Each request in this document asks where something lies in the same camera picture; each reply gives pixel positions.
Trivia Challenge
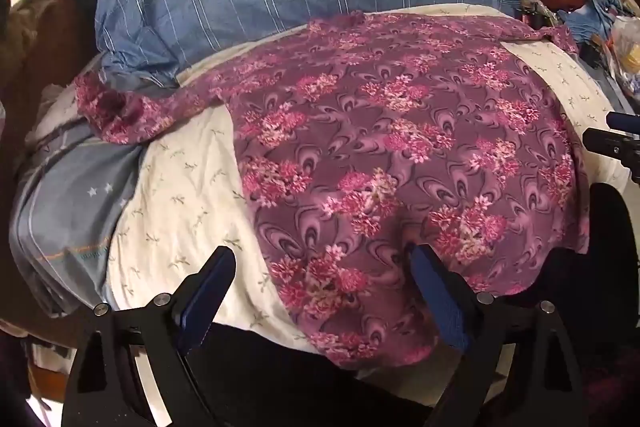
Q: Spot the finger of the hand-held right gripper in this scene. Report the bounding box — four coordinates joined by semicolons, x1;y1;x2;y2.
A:
606;110;640;134
583;128;640;184

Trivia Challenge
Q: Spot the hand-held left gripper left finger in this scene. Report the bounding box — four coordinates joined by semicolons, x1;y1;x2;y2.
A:
61;245;237;427

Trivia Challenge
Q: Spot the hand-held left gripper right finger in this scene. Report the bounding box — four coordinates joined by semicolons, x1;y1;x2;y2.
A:
409;243;585;427

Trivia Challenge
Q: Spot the purple floral shirt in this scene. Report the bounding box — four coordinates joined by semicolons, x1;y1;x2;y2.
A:
74;11;591;370

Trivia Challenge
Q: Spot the clear plastic bag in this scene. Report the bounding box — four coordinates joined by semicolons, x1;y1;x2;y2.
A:
607;14;640;98

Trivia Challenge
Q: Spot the white leaf-print bed sheet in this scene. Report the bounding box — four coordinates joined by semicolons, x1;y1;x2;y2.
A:
30;4;632;427

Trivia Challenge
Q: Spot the light blue cloth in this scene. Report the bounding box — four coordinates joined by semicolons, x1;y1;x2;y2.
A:
564;0;632;45

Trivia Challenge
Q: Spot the grey star-print blanket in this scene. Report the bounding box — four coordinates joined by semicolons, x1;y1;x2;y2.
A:
9;107;146;315

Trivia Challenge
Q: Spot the brown fuzzy cloth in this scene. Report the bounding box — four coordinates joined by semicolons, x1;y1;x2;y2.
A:
0;0;108;148

